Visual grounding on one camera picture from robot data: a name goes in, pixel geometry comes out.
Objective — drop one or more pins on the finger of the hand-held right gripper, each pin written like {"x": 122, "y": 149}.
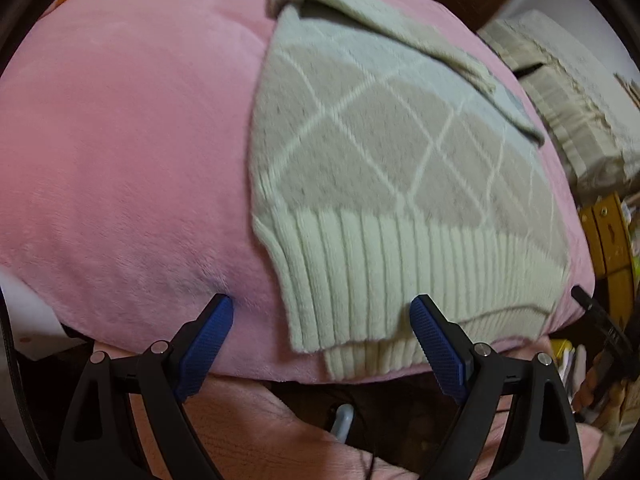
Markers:
{"x": 612, "y": 335}

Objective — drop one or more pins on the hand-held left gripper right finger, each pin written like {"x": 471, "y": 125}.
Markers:
{"x": 440, "y": 345}

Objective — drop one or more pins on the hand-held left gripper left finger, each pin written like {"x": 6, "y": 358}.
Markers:
{"x": 205, "y": 345}

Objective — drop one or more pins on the blue grey diamond knit sweater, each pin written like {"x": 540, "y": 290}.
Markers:
{"x": 390, "y": 160}

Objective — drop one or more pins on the person's right hand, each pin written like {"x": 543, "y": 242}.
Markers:
{"x": 590, "y": 380}

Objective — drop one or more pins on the yellow box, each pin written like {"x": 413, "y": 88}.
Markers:
{"x": 561, "y": 350}

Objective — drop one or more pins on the person's pink pants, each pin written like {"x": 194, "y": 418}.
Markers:
{"x": 240, "y": 430}

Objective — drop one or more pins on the yellow wooden drawer cabinet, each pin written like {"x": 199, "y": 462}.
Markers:
{"x": 610, "y": 240}

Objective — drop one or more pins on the white curved plastic part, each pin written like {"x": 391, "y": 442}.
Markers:
{"x": 344, "y": 422}

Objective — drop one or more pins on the white printed bed sheet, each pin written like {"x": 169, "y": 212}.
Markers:
{"x": 35, "y": 310}

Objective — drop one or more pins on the pink plush bed blanket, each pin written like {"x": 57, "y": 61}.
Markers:
{"x": 125, "y": 135}

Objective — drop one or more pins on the white lace cover cloth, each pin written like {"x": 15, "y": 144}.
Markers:
{"x": 560, "y": 55}

